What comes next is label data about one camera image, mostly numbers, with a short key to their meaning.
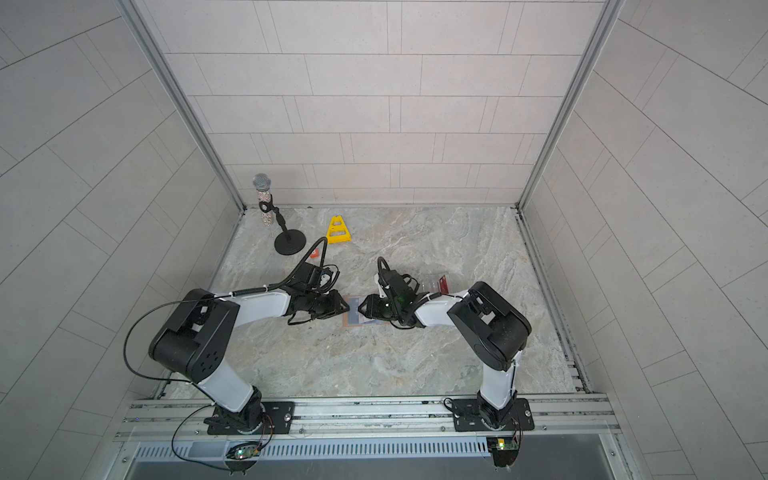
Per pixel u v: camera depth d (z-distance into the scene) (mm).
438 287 902
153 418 721
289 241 1041
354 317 867
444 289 887
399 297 720
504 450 680
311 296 775
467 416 706
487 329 476
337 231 1088
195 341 452
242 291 557
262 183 845
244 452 642
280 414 711
